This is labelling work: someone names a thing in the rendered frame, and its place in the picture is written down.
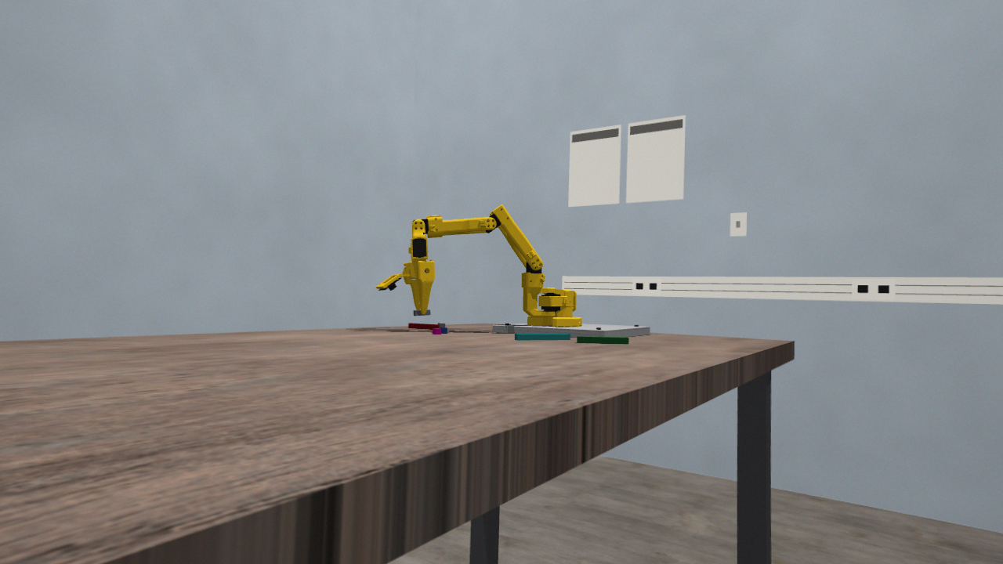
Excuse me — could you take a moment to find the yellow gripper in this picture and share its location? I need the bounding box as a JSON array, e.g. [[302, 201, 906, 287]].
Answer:
[[376, 259, 435, 315]]

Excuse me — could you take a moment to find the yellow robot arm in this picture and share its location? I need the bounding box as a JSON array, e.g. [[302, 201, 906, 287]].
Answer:
[[408, 205, 582, 327]]

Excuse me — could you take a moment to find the green rod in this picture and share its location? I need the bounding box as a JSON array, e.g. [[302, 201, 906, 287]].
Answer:
[[577, 336, 628, 344]]

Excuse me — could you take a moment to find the turquoise rod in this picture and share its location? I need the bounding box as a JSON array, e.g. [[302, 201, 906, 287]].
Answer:
[[515, 334, 570, 341]]

